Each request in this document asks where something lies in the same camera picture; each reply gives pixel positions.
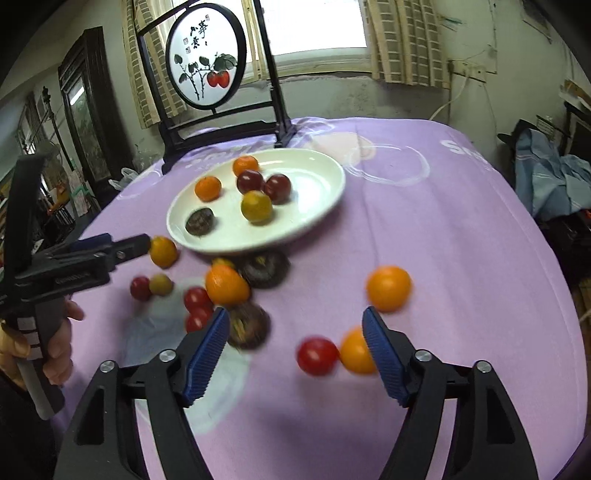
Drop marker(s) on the dark red tomato left on plate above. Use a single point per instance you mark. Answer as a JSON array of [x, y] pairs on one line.
[[249, 181]]

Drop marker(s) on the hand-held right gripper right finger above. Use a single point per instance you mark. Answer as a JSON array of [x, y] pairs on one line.
[[385, 355]]

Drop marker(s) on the dark red tomato right on plate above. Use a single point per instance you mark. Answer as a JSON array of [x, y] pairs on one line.
[[278, 188]]

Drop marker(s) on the white plastic bag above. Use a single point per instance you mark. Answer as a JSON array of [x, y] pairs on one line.
[[123, 179]]

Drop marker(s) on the orange tomato on plate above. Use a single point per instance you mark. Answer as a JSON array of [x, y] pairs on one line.
[[207, 188], [245, 165]]

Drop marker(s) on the round painted screen, dark frame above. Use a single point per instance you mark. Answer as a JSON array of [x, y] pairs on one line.
[[203, 46]]

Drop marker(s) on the large orange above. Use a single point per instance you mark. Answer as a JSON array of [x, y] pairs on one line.
[[226, 286], [388, 287], [355, 353]]

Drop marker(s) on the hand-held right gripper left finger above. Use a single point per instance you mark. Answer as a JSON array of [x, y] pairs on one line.
[[207, 355]]

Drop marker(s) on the small orange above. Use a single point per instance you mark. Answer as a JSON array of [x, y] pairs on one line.
[[223, 263], [164, 252]]

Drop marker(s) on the wall outlet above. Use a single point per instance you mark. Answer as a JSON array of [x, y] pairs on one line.
[[468, 71]]

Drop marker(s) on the window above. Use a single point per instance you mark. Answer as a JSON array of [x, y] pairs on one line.
[[318, 27]]

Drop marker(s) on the orange tomato on plate top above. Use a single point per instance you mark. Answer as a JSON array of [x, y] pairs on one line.
[[245, 165]]

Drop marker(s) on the black hat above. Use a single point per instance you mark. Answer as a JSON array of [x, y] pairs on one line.
[[512, 136]]

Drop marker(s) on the dark red tomato on plate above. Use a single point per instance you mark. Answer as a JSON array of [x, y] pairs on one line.
[[249, 181], [278, 188]]

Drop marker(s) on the small red cherry tomato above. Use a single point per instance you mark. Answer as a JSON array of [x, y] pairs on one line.
[[140, 288]]

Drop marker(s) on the small yellow-green fruit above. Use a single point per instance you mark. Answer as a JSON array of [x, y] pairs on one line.
[[161, 284]]

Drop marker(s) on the white plate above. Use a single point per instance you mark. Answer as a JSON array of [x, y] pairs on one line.
[[304, 184]]

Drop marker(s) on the dark wooden cabinet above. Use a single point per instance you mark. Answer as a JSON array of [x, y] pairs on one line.
[[99, 92]]

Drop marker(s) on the person's left forearm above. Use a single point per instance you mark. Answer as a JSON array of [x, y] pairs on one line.
[[23, 438]]

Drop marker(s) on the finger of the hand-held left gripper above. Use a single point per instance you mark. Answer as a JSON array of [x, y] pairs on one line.
[[131, 247], [97, 241]]

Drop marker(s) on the blue clothing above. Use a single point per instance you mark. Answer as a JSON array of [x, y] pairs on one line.
[[549, 175]]

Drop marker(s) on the dark brown round fruit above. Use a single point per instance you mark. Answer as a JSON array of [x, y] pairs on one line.
[[200, 222], [264, 269], [249, 325]]

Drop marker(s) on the orange tomato on plate left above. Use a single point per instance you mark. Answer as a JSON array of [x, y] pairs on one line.
[[207, 188]]

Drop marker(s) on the beige checked curtain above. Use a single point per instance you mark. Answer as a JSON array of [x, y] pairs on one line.
[[408, 41], [138, 83]]

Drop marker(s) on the person's left hand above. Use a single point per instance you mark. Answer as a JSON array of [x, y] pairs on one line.
[[60, 350]]

